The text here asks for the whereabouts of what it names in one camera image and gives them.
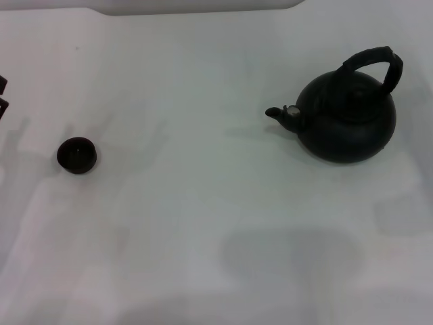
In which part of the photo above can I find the black round teapot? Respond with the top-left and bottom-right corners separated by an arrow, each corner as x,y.
265,45 -> 405,165

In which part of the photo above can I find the dark brown teacup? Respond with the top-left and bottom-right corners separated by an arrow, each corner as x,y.
56,136 -> 98,175

